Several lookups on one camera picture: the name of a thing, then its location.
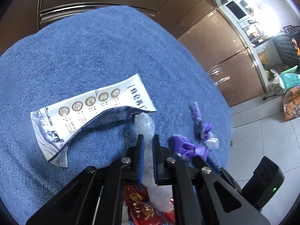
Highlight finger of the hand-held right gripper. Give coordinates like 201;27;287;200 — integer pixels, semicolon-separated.
209;160;242;194

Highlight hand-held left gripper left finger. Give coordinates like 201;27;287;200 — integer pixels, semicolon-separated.
26;134;144;225

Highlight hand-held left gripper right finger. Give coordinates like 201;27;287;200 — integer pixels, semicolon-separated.
152;135;270;225

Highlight purple plastic wrapper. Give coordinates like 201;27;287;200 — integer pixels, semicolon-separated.
167;135;210;161

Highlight clear plastic wrapper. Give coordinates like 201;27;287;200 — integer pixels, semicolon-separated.
134;112;175;212

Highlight red snack wrapper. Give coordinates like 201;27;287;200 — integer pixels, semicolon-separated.
122;185;176;225

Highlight twisted purple wrapper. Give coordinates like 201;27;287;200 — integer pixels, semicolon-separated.
189;102;220;150

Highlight white blue printed packet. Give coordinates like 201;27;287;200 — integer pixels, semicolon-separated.
30;73;157;168

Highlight clear plastic bag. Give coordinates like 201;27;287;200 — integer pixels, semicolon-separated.
267;69;287;95

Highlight green plastic bag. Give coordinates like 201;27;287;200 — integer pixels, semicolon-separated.
280;67;300;90

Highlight blue terry towel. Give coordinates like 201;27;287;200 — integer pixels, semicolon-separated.
0;5;233;225

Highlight black kitchen rack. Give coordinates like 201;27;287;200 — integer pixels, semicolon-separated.
272;25;300;68

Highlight brown base cabinets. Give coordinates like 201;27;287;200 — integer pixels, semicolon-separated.
0;0;268;107

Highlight white kitchen countertop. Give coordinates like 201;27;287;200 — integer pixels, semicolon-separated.
206;0;276;94

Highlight white microwave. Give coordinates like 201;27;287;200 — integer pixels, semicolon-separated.
225;0;251;22

